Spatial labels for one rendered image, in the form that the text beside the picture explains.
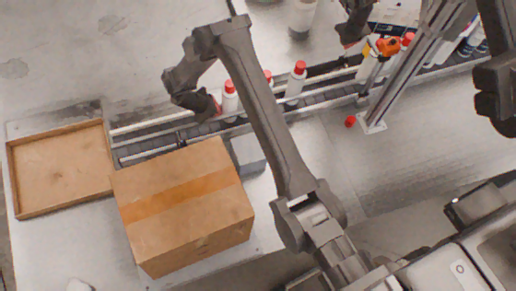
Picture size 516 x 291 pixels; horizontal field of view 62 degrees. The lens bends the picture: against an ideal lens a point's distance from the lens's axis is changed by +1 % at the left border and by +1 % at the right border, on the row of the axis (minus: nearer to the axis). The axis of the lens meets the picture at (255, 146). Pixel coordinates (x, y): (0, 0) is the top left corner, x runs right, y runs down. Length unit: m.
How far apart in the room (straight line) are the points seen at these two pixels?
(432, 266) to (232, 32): 0.48
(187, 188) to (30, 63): 0.88
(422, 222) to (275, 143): 1.80
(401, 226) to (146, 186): 1.60
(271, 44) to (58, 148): 0.82
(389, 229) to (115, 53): 1.58
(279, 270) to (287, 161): 1.50
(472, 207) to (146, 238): 0.69
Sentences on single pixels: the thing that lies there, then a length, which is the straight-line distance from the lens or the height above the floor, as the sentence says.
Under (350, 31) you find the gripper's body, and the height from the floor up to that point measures 1.12.
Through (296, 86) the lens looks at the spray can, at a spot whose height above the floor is 1.00.
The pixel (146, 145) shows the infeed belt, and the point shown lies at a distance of 1.40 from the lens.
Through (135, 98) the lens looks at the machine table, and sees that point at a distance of 1.55.
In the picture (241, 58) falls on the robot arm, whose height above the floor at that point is 1.55.
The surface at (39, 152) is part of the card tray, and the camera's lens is 1.54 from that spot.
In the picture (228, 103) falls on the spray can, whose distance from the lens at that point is 1.31.
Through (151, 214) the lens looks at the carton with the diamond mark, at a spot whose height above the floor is 1.12.
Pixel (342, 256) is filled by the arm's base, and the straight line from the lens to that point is 0.68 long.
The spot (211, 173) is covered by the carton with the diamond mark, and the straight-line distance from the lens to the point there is 1.09.
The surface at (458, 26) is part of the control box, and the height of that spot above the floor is 1.34.
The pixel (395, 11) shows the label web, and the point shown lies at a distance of 1.62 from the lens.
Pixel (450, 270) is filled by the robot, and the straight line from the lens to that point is 0.69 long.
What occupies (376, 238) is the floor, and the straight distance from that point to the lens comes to 2.33.
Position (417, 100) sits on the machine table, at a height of 0.83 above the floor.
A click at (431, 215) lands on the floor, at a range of 2.48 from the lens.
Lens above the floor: 2.13
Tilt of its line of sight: 64 degrees down
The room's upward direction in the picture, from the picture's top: 10 degrees clockwise
